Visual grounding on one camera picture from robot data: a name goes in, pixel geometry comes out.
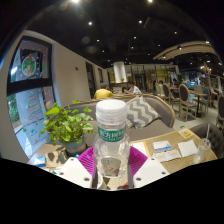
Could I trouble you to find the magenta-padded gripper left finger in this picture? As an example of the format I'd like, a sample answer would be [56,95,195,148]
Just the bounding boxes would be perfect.
[54,146,99,190]

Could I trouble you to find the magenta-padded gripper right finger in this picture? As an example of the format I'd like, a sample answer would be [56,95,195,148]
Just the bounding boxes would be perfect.
[127,146,170,190]

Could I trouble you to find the clear plastic water bottle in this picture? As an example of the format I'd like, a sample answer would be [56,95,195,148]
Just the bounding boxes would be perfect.
[93,99,132,179]

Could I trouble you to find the printed leaflet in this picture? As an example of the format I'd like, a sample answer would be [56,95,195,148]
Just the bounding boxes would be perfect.
[153,148,183,163]

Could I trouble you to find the small blue white carton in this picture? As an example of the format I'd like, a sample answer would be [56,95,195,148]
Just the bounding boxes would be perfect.
[32,155,48,168]

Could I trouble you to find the white napkin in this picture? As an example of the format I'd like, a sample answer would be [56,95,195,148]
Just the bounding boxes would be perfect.
[177,139,199,158]

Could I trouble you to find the grey curved sofa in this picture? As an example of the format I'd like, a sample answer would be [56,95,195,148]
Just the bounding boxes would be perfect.
[64,93,177,148]

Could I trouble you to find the green potted plant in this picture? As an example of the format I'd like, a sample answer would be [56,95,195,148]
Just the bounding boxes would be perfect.
[39,99,95,156]

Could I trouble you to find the yellow card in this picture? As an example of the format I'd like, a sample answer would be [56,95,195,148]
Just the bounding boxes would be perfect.
[178,128,194,139]

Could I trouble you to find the clear plastic cup with straw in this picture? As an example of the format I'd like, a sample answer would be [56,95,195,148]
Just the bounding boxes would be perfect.
[192,123,213,165]

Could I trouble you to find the grey white chevron cushion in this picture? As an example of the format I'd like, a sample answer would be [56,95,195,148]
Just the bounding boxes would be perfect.
[125,95,161,130]

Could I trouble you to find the dark grey tufted chair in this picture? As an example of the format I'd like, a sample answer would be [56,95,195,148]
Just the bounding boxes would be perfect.
[189,122,224,159]

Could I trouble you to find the group of dining chairs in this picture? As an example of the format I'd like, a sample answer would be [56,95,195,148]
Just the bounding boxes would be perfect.
[154,81,224,128]

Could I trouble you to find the person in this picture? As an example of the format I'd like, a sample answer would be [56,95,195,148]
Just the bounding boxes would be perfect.
[123,80,143,95]
[93,82,115,100]

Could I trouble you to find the window with festive stickers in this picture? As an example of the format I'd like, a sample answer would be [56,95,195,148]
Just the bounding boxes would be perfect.
[6,35,56,158]

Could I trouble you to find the group of ceiling lights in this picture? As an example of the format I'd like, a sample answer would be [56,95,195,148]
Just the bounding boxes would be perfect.
[68,0,211,44]

